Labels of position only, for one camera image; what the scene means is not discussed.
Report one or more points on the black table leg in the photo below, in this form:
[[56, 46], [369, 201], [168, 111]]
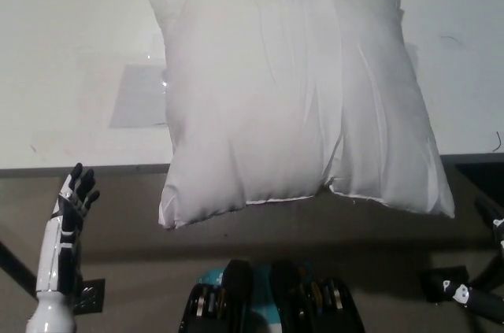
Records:
[[15, 268]]

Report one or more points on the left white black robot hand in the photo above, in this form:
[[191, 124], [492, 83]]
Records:
[[59, 254]]

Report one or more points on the black table foot plate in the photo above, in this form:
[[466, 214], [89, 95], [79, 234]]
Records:
[[92, 295], [437, 282]]

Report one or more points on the white square pillow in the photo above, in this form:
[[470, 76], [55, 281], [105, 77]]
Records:
[[299, 97]]

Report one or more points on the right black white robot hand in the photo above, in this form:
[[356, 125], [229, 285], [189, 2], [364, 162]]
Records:
[[458, 293]]

